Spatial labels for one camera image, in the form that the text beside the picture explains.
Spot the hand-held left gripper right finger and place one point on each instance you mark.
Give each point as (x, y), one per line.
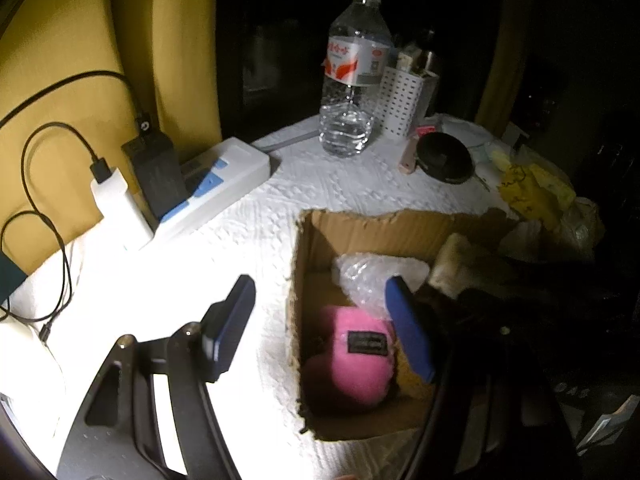
(410, 332)

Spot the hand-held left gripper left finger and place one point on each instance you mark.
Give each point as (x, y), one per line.
(232, 320)

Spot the cardboard box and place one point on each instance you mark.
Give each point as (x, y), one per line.
(360, 320)

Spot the pink plush toy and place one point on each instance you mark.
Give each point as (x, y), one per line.
(350, 355)

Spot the clear bubble wrap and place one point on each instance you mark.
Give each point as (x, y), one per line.
(375, 277)

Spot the beige soft item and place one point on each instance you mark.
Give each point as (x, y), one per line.
(452, 262)

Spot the yellow plastic bag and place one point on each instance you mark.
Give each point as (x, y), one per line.
(535, 190)

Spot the white power strip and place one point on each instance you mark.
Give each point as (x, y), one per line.
(215, 180)

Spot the white charger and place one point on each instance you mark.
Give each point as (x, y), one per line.
(120, 210)

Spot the black charger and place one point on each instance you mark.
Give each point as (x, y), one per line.
(155, 170)

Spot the pink stick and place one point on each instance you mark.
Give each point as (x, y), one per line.
(409, 155)

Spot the black round object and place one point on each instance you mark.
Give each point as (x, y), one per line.
(445, 157)

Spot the teal box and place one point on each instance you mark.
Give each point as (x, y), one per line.
(9, 280)

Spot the white perforated holder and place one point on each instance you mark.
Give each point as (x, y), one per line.
(402, 97)

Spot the clear plastic water bottle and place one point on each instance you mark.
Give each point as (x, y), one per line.
(352, 75)

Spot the yellow curtain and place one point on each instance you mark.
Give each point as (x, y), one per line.
(500, 45)
(75, 60)

